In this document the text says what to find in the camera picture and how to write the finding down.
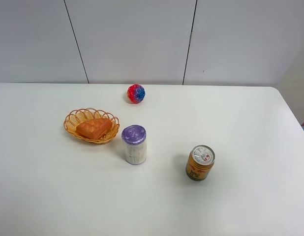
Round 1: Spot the rainbow coloured spiky ball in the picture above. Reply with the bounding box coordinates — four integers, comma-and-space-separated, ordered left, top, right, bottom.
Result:
127, 84, 146, 104

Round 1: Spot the purple roll of bags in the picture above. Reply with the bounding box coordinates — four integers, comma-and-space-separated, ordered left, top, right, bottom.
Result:
122, 125, 147, 165

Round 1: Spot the gold energy drink can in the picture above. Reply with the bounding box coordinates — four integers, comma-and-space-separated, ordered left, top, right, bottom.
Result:
185, 145, 215, 181

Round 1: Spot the brown square bread loaf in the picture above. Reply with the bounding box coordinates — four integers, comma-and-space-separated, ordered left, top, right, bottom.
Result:
76, 118, 112, 139

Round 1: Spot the orange woven plastic basket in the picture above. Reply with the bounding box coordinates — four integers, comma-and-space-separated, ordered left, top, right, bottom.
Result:
63, 108, 120, 144

